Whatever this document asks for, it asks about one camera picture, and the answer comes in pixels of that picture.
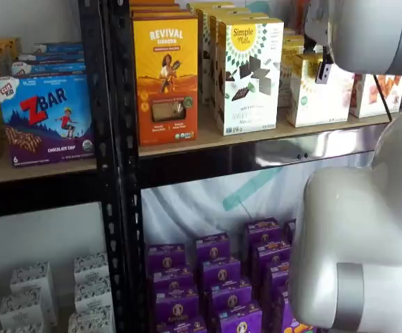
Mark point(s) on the orange white crackers box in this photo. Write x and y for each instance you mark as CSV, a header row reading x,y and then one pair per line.
x,y
370,100

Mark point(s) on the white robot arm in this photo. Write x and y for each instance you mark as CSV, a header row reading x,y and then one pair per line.
x,y
360,215

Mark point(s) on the white patterned box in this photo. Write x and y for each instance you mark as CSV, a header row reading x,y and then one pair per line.
x,y
93,295
91,267
32,277
91,320
23,307
22,329

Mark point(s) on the tall Simple Mills chocolate box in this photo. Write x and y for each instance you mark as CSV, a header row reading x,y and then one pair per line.
x,y
216,52
249,79
202,52
207,5

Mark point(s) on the purple Annie's box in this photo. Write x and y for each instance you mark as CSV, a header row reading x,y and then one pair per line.
x,y
212,248
282,312
176,305
270,256
173,279
290,230
183,327
221,274
278,274
232,296
166,256
240,320
261,232

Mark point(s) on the orange Revival Einkorn box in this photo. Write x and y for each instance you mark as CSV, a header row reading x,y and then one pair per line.
x,y
159,14
167,83
155,7

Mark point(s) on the black metal shelf rack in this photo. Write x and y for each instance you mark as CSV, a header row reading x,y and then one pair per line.
x,y
126,138
94,104

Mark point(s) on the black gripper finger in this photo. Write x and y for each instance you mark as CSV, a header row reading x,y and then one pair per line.
x,y
324,73

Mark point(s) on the wooden shelf board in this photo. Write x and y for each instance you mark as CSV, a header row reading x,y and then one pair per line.
x,y
207,135
30,171

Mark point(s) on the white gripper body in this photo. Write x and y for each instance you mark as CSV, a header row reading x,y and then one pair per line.
x,y
317,21

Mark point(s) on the blue purple Zbar box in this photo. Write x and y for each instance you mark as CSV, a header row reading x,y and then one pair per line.
x,y
51,57
46,121
60,48
48,67

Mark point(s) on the teal tape strip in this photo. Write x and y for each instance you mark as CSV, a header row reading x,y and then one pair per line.
x,y
249,189

